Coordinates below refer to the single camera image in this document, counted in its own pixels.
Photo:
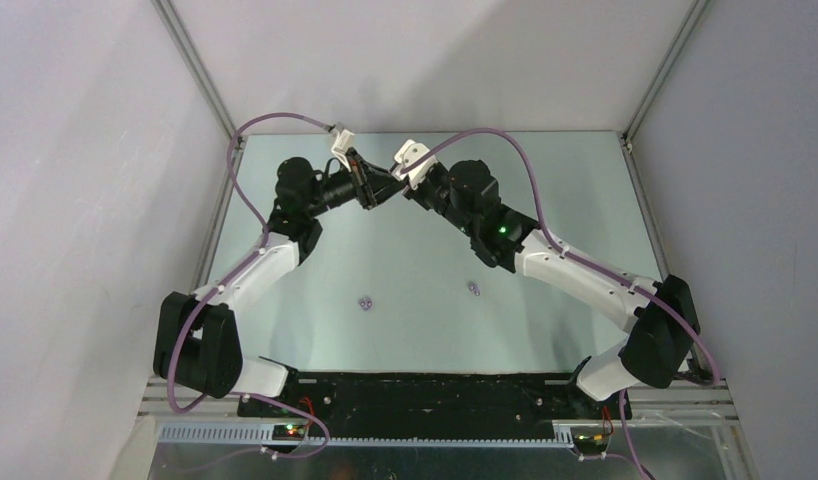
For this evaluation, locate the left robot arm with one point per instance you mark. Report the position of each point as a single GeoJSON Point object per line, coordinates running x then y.
{"type": "Point", "coordinates": [198, 343]}

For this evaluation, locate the controller board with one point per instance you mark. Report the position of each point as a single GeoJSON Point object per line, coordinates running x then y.
{"type": "Point", "coordinates": [590, 445]}
{"type": "Point", "coordinates": [289, 432]}

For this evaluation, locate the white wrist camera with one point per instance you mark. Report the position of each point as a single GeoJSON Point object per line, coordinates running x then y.
{"type": "Point", "coordinates": [342, 141]}
{"type": "Point", "coordinates": [412, 162]}

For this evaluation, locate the right controller board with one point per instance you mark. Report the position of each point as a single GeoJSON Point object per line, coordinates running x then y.
{"type": "Point", "coordinates": [590, 445]}

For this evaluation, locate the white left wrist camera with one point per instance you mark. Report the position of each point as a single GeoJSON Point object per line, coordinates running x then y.
{"type": "Point", "coordinates": [342, 141]}

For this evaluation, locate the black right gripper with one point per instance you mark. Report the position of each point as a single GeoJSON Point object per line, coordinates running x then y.
{"type": "Point", "coordinates": [417, 193]}

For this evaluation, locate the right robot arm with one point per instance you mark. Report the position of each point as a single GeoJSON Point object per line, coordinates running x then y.
{"type": "Point", "coordinates": [658, 317]}

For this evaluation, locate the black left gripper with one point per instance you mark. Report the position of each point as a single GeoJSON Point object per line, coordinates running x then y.
{"type": "Point", "coordinates": [361, 174]}

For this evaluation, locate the left controller board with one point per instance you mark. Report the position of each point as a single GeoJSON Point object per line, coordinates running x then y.
{"type": "Point", "coordinates": [289, 432]}

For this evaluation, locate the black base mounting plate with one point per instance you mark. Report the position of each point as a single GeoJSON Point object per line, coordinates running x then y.
{"type": "Point", "coordinates": [437, 406]}

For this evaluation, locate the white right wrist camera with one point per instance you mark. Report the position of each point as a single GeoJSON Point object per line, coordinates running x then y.
{"type": "Point", "coordinates": [412, 162]}

